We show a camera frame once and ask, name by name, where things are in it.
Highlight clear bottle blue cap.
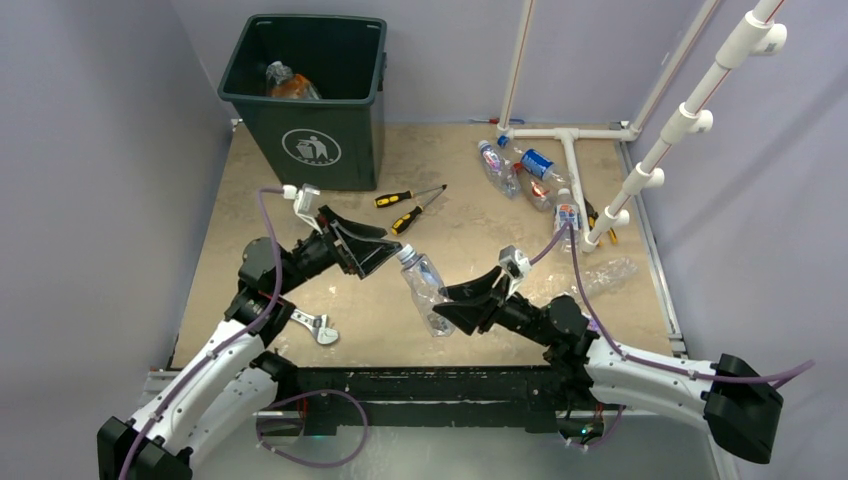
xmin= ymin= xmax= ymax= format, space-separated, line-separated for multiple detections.
xmin=396 ymin=244 xmax=455 ymax=337

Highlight crushed clear bottle right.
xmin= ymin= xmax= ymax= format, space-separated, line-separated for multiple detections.
xmin=578 ymin=256 xmax=639 ymax=299

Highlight yellow black tool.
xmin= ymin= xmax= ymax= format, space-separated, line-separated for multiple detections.
xmin=585 ymin=205 xmax=620 ymax=245

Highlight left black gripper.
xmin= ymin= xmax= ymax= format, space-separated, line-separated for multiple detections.
xmin=274 ymin=205 xmax=400 ymax=296

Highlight black handled pliers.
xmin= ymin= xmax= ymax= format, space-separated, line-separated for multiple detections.
xmin=373 ymin=184 xmax=447 ymax=209

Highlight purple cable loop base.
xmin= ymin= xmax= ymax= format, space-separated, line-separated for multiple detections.
xmin=255 ymin=389 xmax=369 ymax=470

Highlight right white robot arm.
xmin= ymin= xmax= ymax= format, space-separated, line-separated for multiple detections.
xmin=433 ymin=267 xmax=783 ymax=464

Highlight purple label small bottle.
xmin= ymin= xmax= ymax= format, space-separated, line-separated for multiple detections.
xmin=477 ymin=140 xmax=521 ymax=199

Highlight white PVC pipe frame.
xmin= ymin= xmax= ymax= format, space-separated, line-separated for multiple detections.
xmin=496 ymin=0 xmax=787 ymax=252

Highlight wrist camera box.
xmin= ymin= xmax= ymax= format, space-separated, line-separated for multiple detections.
xmin=498 ymin=245 xmax=532 ymax=280
xmin=282 ymin=184 xmax=322 ymax=232

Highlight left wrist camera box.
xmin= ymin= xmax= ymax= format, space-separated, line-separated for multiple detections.
xmin=282 ymin=184 xmax=322 ymax=232

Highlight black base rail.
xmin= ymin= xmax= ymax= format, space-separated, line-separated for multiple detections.
xmin=273 ymin=365 xmax=597 ymax=436

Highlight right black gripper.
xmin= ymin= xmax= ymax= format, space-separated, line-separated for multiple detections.
xmin=434 ymin=265 xmax=553 ymax=347

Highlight red white crushed bottle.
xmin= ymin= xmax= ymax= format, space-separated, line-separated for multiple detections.
xmin=513 ymin=164 xmax=554 ymax=212

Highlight blue label bottle far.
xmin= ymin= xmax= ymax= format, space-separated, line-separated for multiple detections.
xmin=497 ymin=135 xmax=571 ymax=188

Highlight white blue label bottle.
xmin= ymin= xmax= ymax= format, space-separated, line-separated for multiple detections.
xmin=553 ymin=188 xmax=582 ymax=254

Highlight dark green trash bin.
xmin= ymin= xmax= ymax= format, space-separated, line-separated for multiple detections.
xmin=218 ymin=14 xmax=387 ymax=191

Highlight red adjustable wrench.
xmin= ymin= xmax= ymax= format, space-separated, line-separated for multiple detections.
xmin=290 ymin=309 xmax=340 ymax=346

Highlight large orange bottle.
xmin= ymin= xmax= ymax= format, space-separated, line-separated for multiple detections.
xmin=265 ymin=61 xmax=322 ymax=100

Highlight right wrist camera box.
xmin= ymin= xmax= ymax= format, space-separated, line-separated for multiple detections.
xmin=498 ymin=245 xmax=532 ymax=280

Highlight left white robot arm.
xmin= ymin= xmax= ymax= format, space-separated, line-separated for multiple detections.
xmin=97 ymin=206 xmax=402 ymax=479

